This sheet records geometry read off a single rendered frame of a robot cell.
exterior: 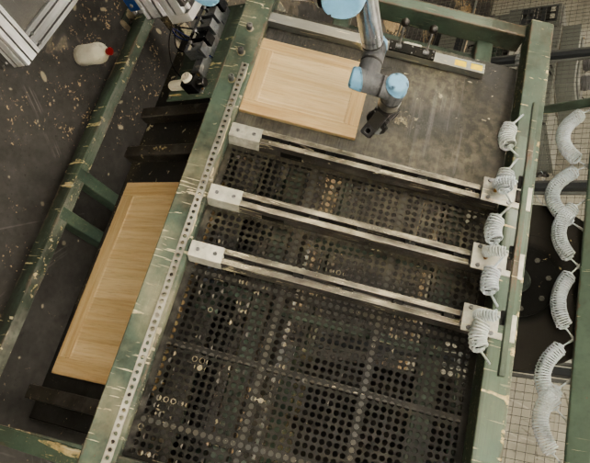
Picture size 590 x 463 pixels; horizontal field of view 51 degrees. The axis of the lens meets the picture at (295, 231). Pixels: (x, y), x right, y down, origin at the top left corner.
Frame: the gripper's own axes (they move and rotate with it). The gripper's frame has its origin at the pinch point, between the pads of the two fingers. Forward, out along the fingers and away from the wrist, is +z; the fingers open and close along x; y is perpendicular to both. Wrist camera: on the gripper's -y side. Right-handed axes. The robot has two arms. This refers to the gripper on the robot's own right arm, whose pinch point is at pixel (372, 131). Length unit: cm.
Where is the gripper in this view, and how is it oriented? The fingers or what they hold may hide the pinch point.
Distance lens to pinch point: 238.9
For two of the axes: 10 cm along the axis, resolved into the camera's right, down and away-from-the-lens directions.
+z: -0.8, 2.7, 9.6
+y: 7.0, -6.7, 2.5
